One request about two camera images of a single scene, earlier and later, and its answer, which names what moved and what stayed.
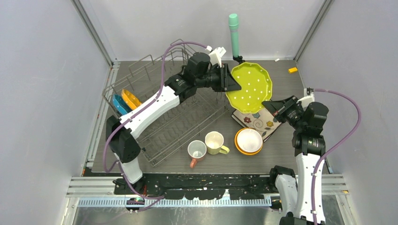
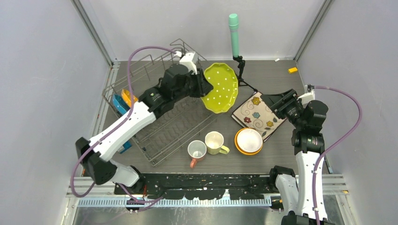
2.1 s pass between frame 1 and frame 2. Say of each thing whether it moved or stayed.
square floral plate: stayed
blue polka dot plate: stayed
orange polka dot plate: stayed
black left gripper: moved
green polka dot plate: moved
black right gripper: stayed
